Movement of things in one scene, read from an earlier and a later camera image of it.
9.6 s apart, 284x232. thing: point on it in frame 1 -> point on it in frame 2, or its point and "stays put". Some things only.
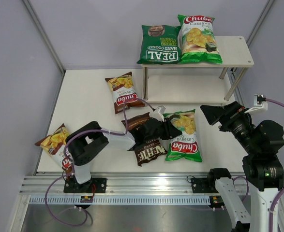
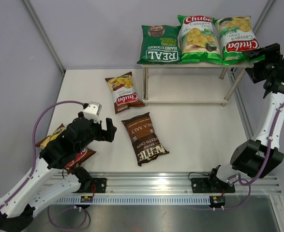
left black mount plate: [97, 185] stays put
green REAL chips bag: [159, 45] stays put
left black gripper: [170, 131] -> [107, 135]
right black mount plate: [201, 185] stays put
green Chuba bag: [185, 146] -> [236, 36]
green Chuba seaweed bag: [198, 44] stays put
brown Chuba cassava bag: [123, 89] stays put
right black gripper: [232, 112] -> [271, 53]
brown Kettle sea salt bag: [149, 149] stays put
